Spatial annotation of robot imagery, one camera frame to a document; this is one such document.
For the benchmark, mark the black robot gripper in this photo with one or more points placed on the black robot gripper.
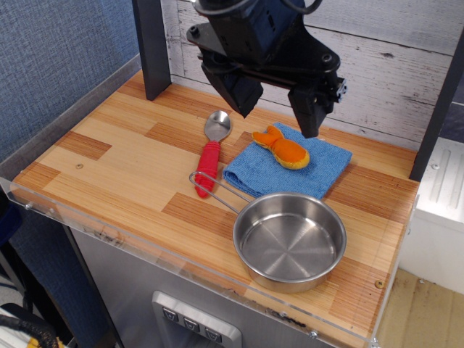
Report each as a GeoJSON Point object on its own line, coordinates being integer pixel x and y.
{"type": "Point", "coordinates": [241, 52]}

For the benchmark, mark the orange plush fish toy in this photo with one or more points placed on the orange plush fish toy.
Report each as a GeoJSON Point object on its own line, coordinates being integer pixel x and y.
{"type": "Point", "coordinates": [289, 154]}

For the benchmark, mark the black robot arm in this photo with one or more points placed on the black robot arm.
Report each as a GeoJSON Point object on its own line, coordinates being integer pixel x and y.
{"type": "Point", "coordinates": [205, 8]}

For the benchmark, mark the folded blue cloth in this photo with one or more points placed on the folded blue cloth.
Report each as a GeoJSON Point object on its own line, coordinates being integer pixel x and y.
{"type": "Point", "coordinates": [256, 172]}

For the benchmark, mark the small steel saucepan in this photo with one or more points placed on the small steel saucepan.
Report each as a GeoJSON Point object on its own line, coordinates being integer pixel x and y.
{"type": "Point", "coordinates": [289, 242]}

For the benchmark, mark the white ribbed box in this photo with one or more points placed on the white ribbed box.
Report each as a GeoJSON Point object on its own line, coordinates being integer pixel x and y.
{"type": "Point", "coordinates": [433, 244]}

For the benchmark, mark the silver button control panel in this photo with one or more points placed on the silver button control panel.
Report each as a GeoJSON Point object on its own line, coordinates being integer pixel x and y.
{"type": "Point", "coordinates": [182, 325]}

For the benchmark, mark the clear acrylic table guard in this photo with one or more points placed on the clear acrylic table guard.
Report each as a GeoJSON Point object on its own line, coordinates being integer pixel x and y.
{"type": "Point", "coordinates": [115, 170]}

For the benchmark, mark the red handled metal spoon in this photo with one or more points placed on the red handled metal spoon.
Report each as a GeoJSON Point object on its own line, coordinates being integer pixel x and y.
{"type": "Point", "coordinates": [217, 127]}

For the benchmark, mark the dark left frame post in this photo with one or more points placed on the dark left frame post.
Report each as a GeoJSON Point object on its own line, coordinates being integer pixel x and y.
{"type": "Point", "coordinates": [152, 46]}

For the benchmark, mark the dark frame post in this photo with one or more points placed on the dark frame post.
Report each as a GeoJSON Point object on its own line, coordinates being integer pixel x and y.
{"type": "Point", "coordinates": [152, 46]}
{"type": "Point", "coordinates": [441, 108]}

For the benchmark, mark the dark right frame post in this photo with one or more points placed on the dark right frame post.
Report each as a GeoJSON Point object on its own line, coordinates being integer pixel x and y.
{"type": "Point", "coordinates": [441, 108]}

